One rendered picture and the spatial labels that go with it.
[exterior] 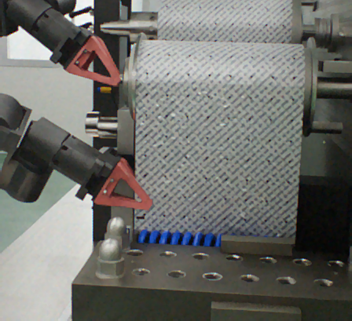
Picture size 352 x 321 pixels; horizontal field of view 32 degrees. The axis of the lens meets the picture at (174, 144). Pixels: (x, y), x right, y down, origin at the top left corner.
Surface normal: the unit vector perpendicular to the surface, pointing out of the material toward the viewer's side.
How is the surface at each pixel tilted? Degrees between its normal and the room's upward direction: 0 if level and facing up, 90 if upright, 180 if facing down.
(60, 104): 90
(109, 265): 90
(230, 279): 0
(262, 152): 90
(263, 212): 90
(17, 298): 0
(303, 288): 0
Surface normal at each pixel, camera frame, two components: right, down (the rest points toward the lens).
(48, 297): 0.03, -0.99
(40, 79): -0.09, 0.16
